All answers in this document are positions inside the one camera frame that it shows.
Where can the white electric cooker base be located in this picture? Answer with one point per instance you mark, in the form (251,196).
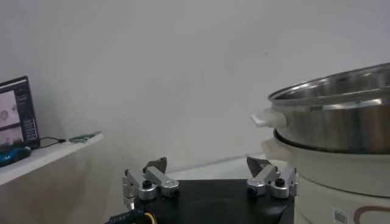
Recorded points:
(335,182)

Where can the blue handheld device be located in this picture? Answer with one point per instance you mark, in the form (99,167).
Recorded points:
(12,155)

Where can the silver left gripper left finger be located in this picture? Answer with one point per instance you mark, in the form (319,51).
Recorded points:
(161,179)

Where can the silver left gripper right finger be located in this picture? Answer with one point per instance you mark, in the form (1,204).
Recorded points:
(268,176)

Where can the white side table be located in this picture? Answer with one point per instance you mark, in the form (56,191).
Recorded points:
(45,158)

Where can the stainless steel steamer basket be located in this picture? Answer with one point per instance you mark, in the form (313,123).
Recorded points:
(335,128)

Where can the black laptop screen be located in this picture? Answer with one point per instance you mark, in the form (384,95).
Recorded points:
(15,115)

